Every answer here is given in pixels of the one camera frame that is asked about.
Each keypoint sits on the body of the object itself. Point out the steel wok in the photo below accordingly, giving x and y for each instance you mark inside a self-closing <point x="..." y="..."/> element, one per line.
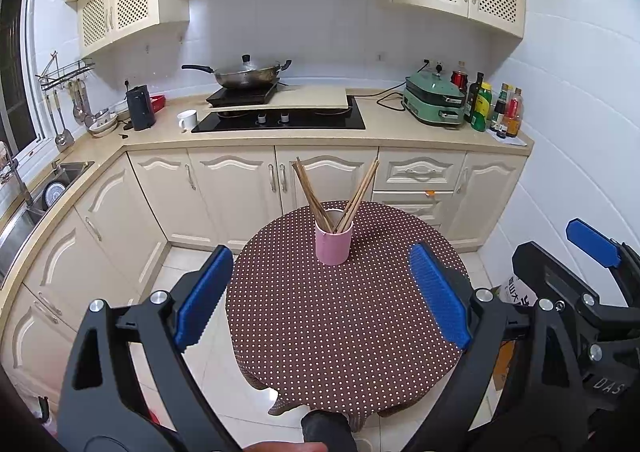
<point x="245" y="78"/>

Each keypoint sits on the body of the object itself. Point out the cream cabinet door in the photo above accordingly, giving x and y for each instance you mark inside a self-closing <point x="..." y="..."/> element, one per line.
<point x="230" y="202"/>
<point x="330" y="172"/>
<point x="160" y="197"/>
<point x="490" y="197"/>

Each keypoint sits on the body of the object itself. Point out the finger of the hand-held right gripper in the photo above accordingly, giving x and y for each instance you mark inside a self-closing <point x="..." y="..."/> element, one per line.
<point x="545" y="272"/>
<point x="592" y="242"/>

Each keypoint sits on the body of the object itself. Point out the dark soy sauce bottle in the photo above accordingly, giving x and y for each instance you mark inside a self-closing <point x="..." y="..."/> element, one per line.
<point x="501" y="109"/>

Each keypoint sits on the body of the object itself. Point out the hanging metal spoon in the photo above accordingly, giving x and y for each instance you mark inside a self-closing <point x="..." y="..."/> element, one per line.
<point x="77" y="109"/>

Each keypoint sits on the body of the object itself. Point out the metal wall utensil rack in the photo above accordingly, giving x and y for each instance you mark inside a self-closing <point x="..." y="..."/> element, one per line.
<point x="65" y="72"/>

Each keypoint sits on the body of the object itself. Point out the white mug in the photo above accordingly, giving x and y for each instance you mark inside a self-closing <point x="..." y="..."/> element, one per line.
<point x="188" y="121"/>

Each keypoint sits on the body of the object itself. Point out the cream cabinet drawer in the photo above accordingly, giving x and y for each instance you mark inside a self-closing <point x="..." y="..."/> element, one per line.
<point x="400" y="209"/>
<point x="395" y="172"/>

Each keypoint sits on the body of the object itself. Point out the hanging metal ladle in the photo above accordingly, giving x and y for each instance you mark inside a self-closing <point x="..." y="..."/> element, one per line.
<point x="64" y="137"/>

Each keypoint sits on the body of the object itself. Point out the black glass gas hob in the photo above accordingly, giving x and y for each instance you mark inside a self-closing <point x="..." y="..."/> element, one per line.
<point x="320" y="121"/>

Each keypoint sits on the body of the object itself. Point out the green electric grill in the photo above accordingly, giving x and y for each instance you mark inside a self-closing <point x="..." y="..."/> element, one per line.
<point x="432" y="99"/>

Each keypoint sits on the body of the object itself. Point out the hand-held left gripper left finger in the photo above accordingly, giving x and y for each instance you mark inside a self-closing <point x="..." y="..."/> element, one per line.
<point x="205" y="297"/>

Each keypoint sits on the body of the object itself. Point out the black kettle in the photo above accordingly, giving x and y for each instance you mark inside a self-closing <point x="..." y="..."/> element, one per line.
<point x="141" y="109"/>

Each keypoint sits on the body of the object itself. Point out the red labelled bottle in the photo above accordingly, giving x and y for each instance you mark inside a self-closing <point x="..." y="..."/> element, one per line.
<point x="459" y="79"/>

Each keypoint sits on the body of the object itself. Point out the steel sink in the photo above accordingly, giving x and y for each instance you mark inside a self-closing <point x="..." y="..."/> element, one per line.
<point x="30" y="227"/>

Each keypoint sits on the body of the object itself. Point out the stack of bowls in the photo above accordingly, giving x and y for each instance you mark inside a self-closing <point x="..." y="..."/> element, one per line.
<point x="104" y="124"/>

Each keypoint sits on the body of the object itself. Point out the beige board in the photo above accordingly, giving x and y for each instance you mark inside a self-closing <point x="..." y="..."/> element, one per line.
<point x="315" y="99"/>

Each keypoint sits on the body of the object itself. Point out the dark table leg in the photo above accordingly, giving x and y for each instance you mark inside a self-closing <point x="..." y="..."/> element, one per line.
<point x="330" y="432"/>

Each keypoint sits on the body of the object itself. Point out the wok lid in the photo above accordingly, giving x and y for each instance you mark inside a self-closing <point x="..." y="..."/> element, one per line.
<point x="247" y="67"/>

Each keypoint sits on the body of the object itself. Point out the black induction cooker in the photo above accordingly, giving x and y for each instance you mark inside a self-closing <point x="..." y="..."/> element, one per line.
<point x="240" y="94"/>

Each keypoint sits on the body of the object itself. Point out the brown polka-dot tablecloth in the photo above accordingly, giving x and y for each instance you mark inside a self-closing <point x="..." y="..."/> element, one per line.
<point x="340" y="322"/>

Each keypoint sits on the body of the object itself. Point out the dark oil bottle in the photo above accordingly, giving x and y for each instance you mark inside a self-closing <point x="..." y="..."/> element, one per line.
<point x="472" y="99"/>

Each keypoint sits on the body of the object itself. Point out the red box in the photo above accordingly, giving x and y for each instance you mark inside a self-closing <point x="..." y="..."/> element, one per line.
<point x="159" y="103"/>

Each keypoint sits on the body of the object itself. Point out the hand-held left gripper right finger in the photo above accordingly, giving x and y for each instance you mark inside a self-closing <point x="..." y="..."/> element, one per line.
<point x="440" y="297"/>

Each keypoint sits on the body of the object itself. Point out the metal faucet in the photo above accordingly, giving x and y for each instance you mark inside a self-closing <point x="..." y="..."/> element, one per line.
<point x="17" y="177"/>

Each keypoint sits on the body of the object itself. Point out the orange liquid bottle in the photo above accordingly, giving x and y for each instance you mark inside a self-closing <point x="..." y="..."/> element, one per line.
<point x="515" y="114"/>

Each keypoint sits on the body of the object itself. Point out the printed cardboard box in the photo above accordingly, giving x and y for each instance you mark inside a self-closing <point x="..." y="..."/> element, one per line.
<point x="517" y="289"/>

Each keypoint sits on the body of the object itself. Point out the plate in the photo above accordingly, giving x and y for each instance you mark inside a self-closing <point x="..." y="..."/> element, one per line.
<point x="54" y="193"/>

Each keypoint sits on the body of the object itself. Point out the pink cup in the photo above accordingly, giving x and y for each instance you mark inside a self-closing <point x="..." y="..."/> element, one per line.
<point x="332" y="247"/>

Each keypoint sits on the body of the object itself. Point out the bundle of wooden chopsticks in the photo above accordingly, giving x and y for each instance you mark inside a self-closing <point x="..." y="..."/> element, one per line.
<point x="313" y="199"/>

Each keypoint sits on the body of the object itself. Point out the window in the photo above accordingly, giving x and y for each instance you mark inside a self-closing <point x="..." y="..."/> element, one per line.
<point x="20" y="57"/>

